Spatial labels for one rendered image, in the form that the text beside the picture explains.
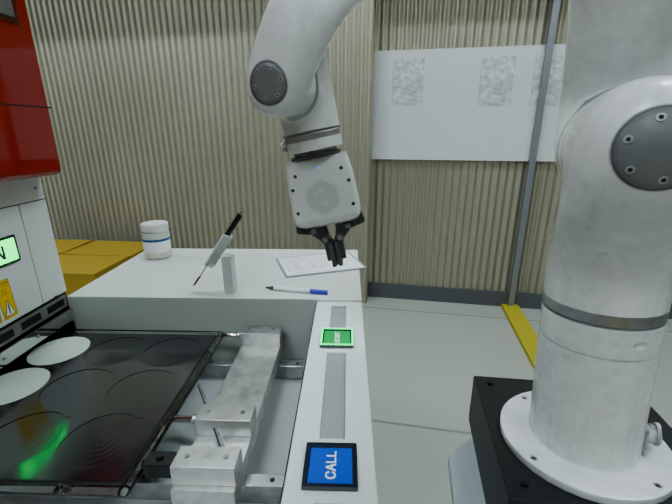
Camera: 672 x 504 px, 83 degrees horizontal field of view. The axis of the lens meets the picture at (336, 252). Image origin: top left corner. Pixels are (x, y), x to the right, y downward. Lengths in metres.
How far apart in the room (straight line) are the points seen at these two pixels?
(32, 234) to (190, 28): 2.66
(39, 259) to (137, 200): 2.83
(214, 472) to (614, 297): 0.49
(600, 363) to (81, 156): 3.88
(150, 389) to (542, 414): 0.57
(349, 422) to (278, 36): 0.45
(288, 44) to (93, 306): 0.70
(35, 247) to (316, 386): 0.61
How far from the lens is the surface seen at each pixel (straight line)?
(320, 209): 0.56
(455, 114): 2.89
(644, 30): 0.52
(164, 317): 0.91
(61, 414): 0.73
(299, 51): 0.47
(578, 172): 0.40
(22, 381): 0.85
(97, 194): 3.97
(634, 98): 0.40
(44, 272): 0.94
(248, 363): 0.77
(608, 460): 0.57
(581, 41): 0.52
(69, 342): 0.94
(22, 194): 0.91
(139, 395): 0.72
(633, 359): 0.51
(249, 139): 3.15
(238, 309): 0.84
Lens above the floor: 1.30
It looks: 18 degrees down
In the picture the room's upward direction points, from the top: straight up
